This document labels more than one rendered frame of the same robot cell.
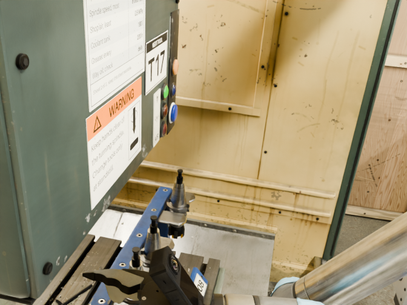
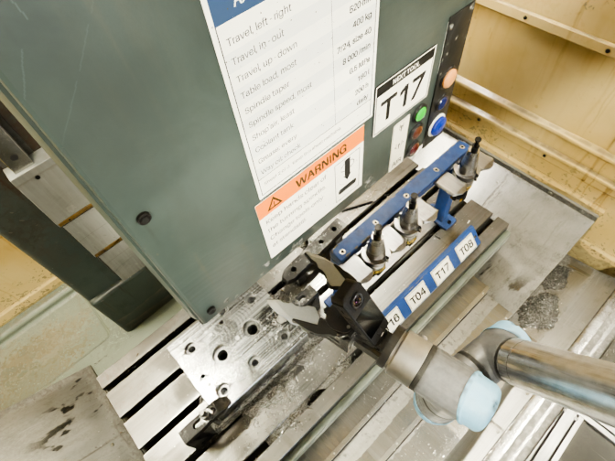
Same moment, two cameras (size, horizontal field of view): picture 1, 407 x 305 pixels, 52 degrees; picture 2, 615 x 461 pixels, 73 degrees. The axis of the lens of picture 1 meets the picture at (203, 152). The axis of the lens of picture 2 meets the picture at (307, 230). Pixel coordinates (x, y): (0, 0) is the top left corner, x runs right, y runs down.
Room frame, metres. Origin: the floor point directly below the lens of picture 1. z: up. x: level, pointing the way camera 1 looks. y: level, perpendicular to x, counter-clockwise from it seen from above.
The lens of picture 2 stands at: (0.23, -0.09, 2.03)
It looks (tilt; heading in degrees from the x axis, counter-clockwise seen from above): 57 degrees down; 45
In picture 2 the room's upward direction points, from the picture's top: 9 degrees counter-clockwise
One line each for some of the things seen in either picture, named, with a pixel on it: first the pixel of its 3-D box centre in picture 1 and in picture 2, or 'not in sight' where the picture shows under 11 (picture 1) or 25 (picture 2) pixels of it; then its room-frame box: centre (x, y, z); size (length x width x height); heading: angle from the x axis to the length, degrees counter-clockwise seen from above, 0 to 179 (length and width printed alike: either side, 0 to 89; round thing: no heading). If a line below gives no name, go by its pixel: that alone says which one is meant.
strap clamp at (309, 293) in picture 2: not in sight; (297, 308); (0.50, 0.26, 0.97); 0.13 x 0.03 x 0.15; 170
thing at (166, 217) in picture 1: (172, 218); (452, 185); (0.91, 0.07, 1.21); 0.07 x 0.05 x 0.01; 80
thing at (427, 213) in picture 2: (160, 244); (423, 211); (0.80, 0.09, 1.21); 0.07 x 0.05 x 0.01; 80
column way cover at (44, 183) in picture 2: not in sight; (151, 187); (0.50, 0.75, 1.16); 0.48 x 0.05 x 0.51; 170
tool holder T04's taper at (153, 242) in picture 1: (153, 242); (410, 213); (0.75, 0.10, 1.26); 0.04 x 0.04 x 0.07
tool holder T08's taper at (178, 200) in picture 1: (178, 192); (470, 159); (0.97, 0.06, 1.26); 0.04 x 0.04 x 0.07
